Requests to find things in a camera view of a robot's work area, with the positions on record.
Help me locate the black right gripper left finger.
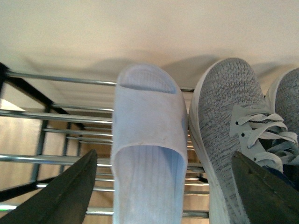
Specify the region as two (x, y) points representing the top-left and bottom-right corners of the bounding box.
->
(0, 150), (97, 224)

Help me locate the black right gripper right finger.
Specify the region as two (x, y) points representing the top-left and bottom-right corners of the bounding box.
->
(232, 151), (299, 224)

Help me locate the grey knit sneaker white sole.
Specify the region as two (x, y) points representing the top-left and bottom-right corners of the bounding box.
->
(265, 68), (299, 134)

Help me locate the black metal shoe rack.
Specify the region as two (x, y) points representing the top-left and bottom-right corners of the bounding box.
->
(0, 62), (210, 219)

